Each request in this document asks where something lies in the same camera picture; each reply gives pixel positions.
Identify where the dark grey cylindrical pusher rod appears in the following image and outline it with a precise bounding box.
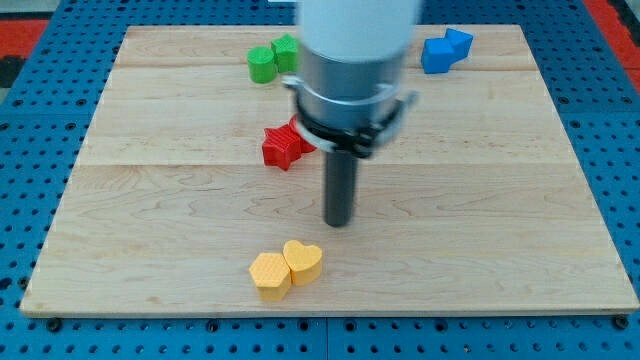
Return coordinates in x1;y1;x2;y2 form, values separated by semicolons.
323;151;358;227

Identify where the green star block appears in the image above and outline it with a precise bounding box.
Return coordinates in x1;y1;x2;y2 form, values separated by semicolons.
271;33;298;73

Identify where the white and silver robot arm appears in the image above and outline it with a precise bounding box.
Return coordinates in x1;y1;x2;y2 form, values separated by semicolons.
283;0;422;227

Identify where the red star block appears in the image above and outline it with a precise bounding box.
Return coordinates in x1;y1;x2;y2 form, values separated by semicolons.
262;124;302;171

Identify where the blue cube block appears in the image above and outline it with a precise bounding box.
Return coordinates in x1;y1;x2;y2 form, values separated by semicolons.
421;38;455;74

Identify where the yellow heart block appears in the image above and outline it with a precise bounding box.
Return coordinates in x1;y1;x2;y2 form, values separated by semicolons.
283;240;323;286

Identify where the yellow hexagon block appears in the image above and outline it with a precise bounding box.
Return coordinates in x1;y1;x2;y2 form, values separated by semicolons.
249;253;292;301

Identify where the green cylinder block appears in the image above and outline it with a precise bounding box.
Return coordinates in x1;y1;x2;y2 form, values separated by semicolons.
247;46;277;84

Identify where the light wooden board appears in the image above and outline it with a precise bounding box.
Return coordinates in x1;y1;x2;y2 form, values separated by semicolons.
20;25;639;318

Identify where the blue angular block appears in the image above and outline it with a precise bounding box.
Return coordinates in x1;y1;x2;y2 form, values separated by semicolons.
445;28;474;62

